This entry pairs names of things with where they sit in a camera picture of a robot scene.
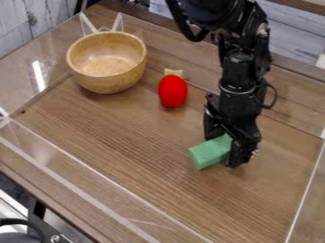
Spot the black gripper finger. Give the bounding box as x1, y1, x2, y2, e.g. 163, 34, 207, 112
203, 114, 226, 140
226, 133, 259, 169

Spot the red plush strawberry toy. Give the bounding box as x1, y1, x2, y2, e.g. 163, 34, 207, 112
158, 68, 187, 107

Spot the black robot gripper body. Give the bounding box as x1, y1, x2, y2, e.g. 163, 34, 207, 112
204, 83, 267, 141

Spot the clear acrylic tray wall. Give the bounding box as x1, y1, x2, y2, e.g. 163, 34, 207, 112
0, 9, 325, 243

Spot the black metal bracket with bolt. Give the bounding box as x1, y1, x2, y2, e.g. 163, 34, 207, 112
28, 201, 73, 243

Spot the black cable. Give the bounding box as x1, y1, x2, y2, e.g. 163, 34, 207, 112
253, 80, 279, 110

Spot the green rectangular foam block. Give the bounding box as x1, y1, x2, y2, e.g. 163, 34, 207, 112
187, 134, 232, 170

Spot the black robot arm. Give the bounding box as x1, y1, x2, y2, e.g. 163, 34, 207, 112
164, 0, 275, 168

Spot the light brown wooden bowl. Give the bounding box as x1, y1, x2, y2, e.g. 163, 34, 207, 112
65, 31, 147, 94

